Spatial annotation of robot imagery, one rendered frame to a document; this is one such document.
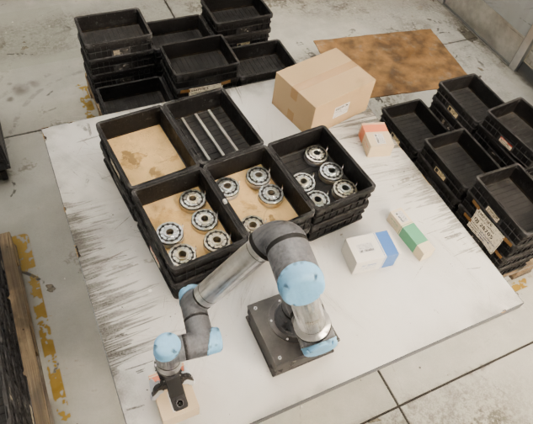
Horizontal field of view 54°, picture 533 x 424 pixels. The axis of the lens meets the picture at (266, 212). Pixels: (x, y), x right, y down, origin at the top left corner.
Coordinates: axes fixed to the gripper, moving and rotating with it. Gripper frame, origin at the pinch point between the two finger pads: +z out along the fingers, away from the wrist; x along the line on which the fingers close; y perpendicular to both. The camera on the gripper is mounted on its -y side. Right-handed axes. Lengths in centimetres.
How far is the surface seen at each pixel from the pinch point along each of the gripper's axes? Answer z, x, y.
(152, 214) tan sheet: -6, -14, 68
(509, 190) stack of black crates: 28, -201, 44
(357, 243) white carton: -2, -87, 29
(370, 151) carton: 3, -123, 75
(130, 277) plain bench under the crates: 7, 0, 51
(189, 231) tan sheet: -6, -25, 55
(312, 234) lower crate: 1, -73, 41
